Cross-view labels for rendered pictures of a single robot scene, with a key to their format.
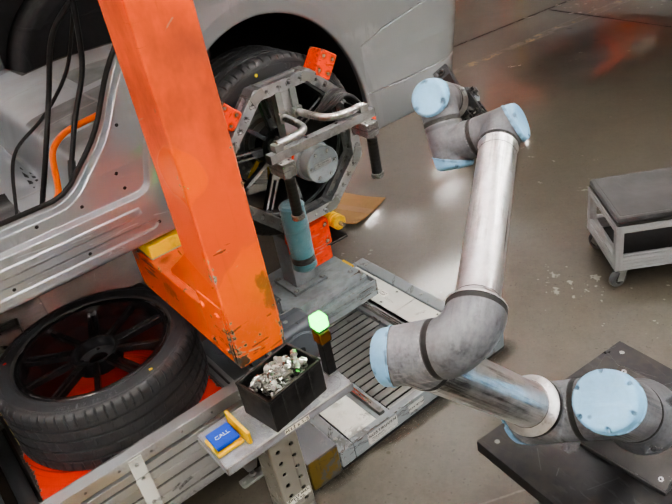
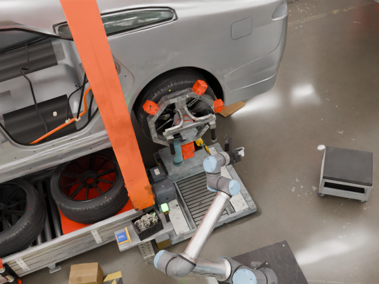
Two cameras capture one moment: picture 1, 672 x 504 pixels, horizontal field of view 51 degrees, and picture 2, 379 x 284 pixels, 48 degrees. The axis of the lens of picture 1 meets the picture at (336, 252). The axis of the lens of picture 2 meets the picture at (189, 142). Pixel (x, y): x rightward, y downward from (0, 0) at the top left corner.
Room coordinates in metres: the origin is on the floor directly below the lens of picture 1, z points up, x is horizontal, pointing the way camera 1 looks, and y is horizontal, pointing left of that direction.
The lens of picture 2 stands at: (-0.02, -0.68, 3.30)
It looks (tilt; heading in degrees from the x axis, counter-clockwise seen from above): 48 degrees down; 17
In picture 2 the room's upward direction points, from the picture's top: 9 degrees counter-clockwise
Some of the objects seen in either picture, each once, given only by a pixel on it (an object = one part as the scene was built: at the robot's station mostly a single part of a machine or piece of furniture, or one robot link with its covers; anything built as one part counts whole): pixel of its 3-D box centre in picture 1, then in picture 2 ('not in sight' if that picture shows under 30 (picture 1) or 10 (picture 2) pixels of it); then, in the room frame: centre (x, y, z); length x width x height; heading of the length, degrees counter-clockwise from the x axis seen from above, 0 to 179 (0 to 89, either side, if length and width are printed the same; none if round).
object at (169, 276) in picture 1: (183, 259); not in sight; (1.99, 0.49, 0.69); 0.52 x 0.17 x 0.35; 32
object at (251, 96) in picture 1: (293, 152); (181, 119); (2.29, 0.08, 0.85); 0.54 x 0.07 x 0.54; 122
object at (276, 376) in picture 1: (281, 384); (146, 223); (1.50, 0.22, 0.51); 0.20 x 0.14 x 0.13; 131
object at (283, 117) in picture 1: (278, 121); (172, 116); (2.13, 0.10, 1.03); 0.19 x 0.18 x 0.11; 32
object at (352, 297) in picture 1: (304, 298); (184, 160); (2.43, 0.17, 0.13); 0.50 x 0.36 x 0.10; 122
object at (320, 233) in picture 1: (307, 237); (185, 145); (2.32, 0.10, 0.48); 0.16 x 0.12 x 0.17; 32
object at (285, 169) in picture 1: (281, 166); (168, 137); (2.02, 0.11, 0.93); 0.09 x 0.05 x 0.05; 32
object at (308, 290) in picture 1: (295, 260); (181, 147); (2.43, 0.17, 0.32); 0.40 x 0.30 x 0.28; 122
